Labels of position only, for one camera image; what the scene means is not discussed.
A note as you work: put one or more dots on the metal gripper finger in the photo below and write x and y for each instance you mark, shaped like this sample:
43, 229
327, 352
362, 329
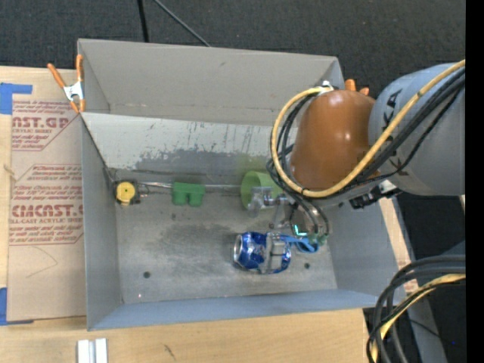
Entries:
278, 259
278, 248

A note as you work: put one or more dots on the crushed blue drink can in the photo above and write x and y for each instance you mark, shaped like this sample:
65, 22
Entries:
249, 252

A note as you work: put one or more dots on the green plastic cup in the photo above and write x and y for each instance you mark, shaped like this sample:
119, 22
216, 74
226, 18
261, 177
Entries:
254, 182

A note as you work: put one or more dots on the grey metal bin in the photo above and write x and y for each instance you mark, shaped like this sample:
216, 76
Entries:
196, 248

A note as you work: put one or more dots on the green double-lobed block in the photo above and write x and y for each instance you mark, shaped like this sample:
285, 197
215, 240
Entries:
188, 194

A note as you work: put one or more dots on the yellow and black round object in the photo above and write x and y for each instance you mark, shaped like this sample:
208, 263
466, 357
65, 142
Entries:
126, 191

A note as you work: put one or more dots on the brown cardboard board red print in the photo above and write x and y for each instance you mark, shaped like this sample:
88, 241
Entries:
45, 263

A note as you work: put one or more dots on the black cylinder on white bracket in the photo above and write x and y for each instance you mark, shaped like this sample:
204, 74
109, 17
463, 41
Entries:
363, 201

